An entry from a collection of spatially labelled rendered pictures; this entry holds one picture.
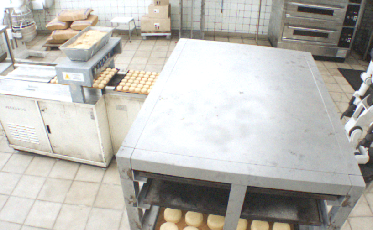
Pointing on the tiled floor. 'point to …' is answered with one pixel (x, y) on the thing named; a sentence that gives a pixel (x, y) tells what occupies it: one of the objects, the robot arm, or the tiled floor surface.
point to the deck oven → (315, 27)
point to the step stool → (124, 24)
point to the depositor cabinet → (54, 123)
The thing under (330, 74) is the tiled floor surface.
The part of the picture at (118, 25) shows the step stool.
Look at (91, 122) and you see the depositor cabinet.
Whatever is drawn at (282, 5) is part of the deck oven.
